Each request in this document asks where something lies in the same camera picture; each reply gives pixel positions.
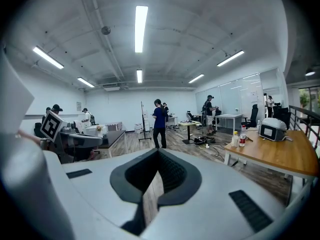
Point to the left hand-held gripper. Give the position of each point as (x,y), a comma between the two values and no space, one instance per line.
(53,126)

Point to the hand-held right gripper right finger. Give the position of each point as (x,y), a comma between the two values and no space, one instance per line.
(212,184)

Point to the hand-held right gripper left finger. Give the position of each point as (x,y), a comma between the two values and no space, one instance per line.
(100,184)

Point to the person's left forearm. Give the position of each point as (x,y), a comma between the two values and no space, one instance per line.
(28,136)

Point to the white storage box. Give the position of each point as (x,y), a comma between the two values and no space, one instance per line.
(91,130)

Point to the pink flower bouquet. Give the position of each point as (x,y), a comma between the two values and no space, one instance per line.
(99,128)

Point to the black top desk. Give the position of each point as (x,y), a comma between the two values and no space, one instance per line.
(113,135)

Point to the patterned foam box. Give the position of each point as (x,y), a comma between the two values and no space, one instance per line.
(115,126)

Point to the yellow cap clear bottle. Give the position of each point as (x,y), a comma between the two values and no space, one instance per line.
(235,140)

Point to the bottles on table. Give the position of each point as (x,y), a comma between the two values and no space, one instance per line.
(242,137)

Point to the long ceiling strip light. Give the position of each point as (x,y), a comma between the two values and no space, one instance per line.
(196,78)
(139,76)
(48,57)
(141,29)
(85,82)
(230,58)

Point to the pack of water bottles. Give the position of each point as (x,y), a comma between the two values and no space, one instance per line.
(138,128)

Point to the ceiling air conditioner unit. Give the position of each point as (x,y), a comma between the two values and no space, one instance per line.
(111,88)

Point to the black floor stand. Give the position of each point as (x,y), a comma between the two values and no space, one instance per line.
(142,124)

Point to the white shelf rack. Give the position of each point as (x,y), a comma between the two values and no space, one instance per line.
(146,121)

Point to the wooden table white legs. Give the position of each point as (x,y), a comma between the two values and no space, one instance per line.
(275,154)

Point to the white desk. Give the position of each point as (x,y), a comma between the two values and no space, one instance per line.
(230,115)

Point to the black office chair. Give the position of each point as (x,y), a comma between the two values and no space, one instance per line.
(191,116)
(282,116)
(253,114)

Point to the small white table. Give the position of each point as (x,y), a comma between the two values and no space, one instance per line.
(173,117)

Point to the grey countertop appliance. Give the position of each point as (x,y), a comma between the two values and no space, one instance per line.
(272,130)

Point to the frosted glass partition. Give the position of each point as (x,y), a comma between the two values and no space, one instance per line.
(230,96)

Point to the round ceiling fixture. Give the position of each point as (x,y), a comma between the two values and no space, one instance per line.
(106,30)

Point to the black metal railing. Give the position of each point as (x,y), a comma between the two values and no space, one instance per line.
(300,110)

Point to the large window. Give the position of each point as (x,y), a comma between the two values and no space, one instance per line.
(310,97)

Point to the black pendant lamp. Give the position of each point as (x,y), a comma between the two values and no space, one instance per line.
(310,73)

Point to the wall notice poster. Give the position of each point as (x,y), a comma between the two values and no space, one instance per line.
(79,106)

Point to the light wood pedestal table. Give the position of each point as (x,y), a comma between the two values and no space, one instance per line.
(190,123)

